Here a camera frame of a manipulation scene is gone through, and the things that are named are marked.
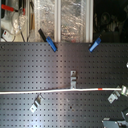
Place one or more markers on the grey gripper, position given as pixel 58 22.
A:
pixel 111 123

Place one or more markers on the right blue clamp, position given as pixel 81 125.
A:
pixel 95 44

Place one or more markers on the blue clamp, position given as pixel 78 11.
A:
pixel 48 40
pixel 95 44

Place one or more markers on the lower left metal clip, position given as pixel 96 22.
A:
pixel 36 103

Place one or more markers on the left blue clamp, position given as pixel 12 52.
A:
pixel 48 40

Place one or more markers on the black perforated pegboard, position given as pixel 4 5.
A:
pixel 31 69

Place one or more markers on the upper metal cable clip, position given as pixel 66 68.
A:
pixel 73 79

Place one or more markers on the red handled tool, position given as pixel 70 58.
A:
pixel 11 9

